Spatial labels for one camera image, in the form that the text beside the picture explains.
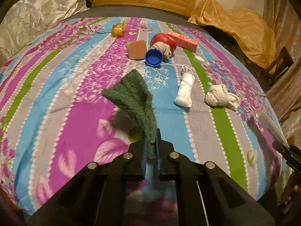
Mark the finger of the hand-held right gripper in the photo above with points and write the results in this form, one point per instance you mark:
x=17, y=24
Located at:
x=289, y=155

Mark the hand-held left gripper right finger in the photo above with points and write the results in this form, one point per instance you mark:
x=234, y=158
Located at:
x=159, y=160

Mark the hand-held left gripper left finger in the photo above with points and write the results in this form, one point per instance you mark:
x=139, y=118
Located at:
x=144, y=155

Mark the brown red box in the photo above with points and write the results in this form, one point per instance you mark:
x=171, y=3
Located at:
x=270, y=127

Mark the green cloth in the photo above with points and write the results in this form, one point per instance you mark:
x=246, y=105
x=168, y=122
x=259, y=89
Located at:
x=134, y=91

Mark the striped floral blanket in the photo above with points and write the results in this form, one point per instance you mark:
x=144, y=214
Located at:
x=70, y=98

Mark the dark wooden chair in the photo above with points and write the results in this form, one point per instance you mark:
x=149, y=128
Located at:
x=282, y=58

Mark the blue bottle cap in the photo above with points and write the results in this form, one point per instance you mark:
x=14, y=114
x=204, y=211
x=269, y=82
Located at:
x=153, y=57

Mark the beige knotted rag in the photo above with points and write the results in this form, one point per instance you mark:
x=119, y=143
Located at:
x=163, y=48

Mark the small white lid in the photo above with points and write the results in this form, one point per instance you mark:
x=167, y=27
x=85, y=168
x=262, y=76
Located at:
x=199, y=59

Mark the red apple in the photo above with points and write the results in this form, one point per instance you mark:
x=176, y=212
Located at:
x=164, y=38

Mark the red carton box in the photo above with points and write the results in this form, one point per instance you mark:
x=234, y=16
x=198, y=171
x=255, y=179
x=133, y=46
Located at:
x=183, y=41

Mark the patterned beige curtain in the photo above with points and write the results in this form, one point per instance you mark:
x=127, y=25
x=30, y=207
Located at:
x=287, y=28

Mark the gold figurine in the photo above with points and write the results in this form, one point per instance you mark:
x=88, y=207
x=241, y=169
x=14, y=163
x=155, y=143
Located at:
x=118, y=29

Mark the orange cover cloth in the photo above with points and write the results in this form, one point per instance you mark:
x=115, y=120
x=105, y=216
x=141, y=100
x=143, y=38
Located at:
x=247, y=26

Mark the grey bed sheet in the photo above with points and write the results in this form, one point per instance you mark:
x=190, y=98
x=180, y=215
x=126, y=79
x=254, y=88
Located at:
x=141, y=10

